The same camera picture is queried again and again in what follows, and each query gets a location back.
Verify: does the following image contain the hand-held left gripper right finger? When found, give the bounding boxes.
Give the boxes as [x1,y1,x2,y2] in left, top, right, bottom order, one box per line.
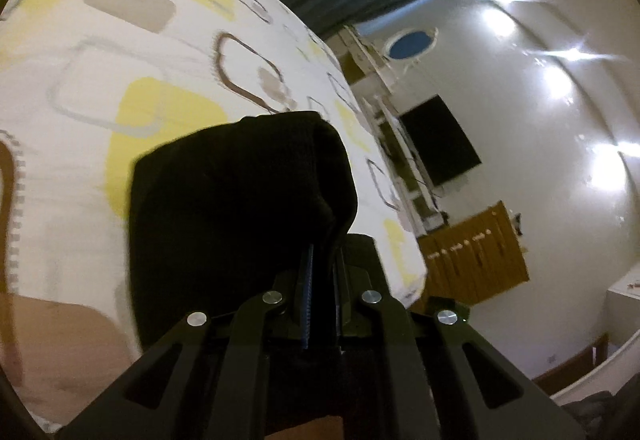
[332,234,586,440]

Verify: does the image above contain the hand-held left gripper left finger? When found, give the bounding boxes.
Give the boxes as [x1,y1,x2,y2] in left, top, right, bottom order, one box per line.
[60,240,321,440]

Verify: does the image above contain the black pants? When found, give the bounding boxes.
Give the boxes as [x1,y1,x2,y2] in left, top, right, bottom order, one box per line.
[127,111,360,436]

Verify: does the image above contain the white television stand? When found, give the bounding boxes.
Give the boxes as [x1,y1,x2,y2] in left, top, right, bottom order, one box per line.
[367,92,451,233]

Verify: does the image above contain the wooden cabinet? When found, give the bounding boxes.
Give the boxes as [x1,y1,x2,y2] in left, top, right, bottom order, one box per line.
[417,201,531,306]

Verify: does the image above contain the black television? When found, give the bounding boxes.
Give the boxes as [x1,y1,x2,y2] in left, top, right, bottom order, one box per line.
[399,95,483,188]

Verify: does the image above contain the white dressing table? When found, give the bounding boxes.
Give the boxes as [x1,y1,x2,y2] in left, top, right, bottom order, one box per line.
[335,25,401,96]

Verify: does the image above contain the oval vanity mirror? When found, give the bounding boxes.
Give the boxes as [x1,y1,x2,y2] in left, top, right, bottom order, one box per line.
[382,26,440,66]

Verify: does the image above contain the patterned white bed sheet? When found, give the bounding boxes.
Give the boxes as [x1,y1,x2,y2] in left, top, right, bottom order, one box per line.
[0,0,428,431]

